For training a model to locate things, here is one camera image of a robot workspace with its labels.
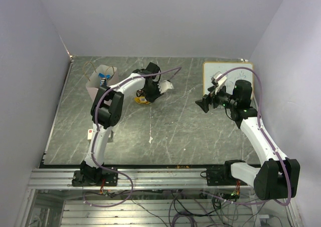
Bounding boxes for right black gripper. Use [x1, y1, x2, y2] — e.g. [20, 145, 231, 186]
[195, 83, 237, 112]

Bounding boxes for yellow M&Ms packet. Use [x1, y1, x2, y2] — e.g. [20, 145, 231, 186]
[134, 96, 150, 105]

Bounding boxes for small whiteboard with stand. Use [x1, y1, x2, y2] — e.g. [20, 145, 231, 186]
[203, 62, 254, 95]

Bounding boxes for blue M&Ms packet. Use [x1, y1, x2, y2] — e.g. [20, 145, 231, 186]
[98, 73, 110, 86]

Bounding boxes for pink paper bag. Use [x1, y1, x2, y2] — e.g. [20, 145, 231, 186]
[82, 61, 119, 102]

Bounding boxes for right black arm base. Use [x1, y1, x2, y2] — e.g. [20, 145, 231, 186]
[200, 164, 237, 186]

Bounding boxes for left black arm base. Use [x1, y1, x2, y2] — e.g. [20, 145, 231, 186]
[72, 161, 118, 187]

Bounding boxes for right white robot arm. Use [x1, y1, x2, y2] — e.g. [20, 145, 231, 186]
[195, 80, 300, 200]

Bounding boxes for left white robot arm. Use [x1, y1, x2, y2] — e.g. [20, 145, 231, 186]
[80, 62, 162, 185]

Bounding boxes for white cardboard box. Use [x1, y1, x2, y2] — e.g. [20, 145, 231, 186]
[87, 128, 115, 144]

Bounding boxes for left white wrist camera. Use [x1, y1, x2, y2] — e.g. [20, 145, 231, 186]
[158, 80, 174, 94]

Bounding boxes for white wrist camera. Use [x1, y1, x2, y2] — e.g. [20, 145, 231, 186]
[158, 80, 174, 94]
[211, 72, 227, 94]

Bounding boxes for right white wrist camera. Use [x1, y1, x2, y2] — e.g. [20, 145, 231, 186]
[211, 72, 227, 94]

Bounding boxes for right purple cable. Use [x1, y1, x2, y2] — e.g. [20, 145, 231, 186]
[200, 66, 293, 207]

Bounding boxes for purple cable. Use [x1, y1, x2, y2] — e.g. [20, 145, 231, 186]
[200, 66, 293, 207]
[82, 66, 183, 208]

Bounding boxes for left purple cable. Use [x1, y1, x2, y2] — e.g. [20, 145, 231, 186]
[82, 66, 183, 208]

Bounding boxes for loose floor cables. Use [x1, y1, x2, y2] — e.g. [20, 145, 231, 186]
[82, 186, 251, 227]

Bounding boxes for aluminium frame rail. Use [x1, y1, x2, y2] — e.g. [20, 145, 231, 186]
[27, 167, 293, 190]

